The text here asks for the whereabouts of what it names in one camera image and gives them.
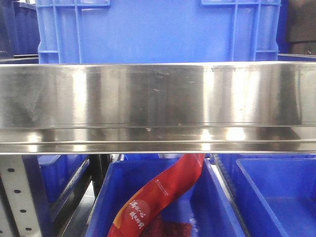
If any blue bin lower middle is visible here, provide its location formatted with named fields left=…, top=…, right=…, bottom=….
left=86, top=158, right=244, bottom=237

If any blue bin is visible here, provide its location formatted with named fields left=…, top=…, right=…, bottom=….
left=23, top=154, right=90, bottom=223
left=216, top=154, right=316, bottom=237
left=86, top=158, right=244, bottom=237

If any blue bin lower left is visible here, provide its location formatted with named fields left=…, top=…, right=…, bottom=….
left=23, top=154, right=90, bottom=223

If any blue bin lower right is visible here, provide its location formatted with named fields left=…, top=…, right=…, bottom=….
left=216, top=154, right=316, bottom=237

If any red snack package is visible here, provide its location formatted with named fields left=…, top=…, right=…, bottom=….
left=107, top=154, right=205, bottom=237

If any large blue crate on shelf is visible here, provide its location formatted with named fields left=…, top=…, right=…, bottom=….
left=36, top=0, right=281, bottom=64

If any stainless steel shelf rail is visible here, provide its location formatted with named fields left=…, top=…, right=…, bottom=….
left=0, top=61, right=316, bottom=154

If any white perforated shelf post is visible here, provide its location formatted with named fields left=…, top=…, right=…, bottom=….
left=0, top=155, right=41, bottom=237

